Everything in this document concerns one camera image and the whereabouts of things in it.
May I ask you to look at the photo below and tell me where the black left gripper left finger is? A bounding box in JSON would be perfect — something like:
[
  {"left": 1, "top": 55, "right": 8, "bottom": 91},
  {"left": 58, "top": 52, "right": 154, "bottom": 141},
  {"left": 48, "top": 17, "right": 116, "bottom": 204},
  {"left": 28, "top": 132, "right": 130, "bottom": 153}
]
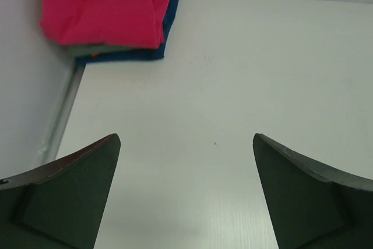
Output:
[{"left": 1, "top": 134, "right": 121, "bottom": 248}]

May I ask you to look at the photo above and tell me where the crimson pink t shirt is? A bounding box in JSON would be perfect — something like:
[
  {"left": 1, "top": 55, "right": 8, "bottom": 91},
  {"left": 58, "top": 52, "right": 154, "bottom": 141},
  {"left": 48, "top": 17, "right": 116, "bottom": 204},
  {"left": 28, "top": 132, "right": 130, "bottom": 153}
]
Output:
[{"left": 40, "top": 0, "right": 163, "bottom": 48}]

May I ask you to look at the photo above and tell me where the folded navy blue t shirt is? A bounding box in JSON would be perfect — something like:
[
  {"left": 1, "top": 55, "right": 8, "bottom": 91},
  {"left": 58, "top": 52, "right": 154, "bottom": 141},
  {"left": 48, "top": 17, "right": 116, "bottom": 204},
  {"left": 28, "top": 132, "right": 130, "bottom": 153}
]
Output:
[{"left": 75, "top": 0, "right": 181, "bottom": 66}]

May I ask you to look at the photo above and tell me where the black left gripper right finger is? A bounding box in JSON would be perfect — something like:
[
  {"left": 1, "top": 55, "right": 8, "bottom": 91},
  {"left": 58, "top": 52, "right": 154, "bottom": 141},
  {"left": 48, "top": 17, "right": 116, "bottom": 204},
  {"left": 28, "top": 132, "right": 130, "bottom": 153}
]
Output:
[{"left": 253, "top": 134, "right": 372, "bottom": 248}]

